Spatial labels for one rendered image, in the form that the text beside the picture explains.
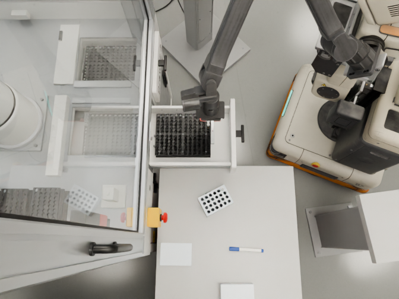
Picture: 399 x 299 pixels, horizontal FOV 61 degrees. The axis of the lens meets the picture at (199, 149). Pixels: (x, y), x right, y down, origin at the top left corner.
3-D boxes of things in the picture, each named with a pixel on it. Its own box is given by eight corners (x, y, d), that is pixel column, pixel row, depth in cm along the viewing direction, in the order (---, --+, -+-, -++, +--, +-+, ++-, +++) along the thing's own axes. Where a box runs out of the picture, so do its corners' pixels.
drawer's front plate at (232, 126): (232, 108, 148) (234, 97, 137) (234, 173, 140) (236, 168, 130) (228, 108, 148) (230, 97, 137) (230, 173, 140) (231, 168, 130)
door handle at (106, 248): (135, 241, 82) (115, 242, 63) (135, 253, 81) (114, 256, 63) (115, 241, 82) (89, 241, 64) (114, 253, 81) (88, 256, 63)
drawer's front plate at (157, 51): (161, 44, 156) (158, 29, 146) (159, 102, 149) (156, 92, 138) (158, 44, 156) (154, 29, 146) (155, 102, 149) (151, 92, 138)
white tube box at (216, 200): (223, 185, 145) (224, 184, 141) (233, 203, 143) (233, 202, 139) (198, 199, 144) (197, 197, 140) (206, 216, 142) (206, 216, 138)
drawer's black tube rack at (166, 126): (210, 118, 145) (210, 113, 138) (210, 159, 140) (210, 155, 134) (158, 118, 145) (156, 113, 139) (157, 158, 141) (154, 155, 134)
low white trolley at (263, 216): (263, 190, 220) (293, 165, 147) (268, 293, 204) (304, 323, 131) (174, 190, 221) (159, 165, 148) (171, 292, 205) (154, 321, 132)
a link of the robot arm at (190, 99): (216, 80, 104) (211, 67, 111) (179, 86, 104) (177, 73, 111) (218, 112, 112) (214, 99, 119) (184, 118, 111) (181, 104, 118)
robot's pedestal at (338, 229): (350, 202, 217) (425, 183, 144) (363, 250, 210) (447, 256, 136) (304, 208, 217) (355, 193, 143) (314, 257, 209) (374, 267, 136)
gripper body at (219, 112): (224, 119, 122) (225, 111, 115) (196, 119, 122) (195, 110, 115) (224, 103, 124) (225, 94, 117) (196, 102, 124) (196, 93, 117)
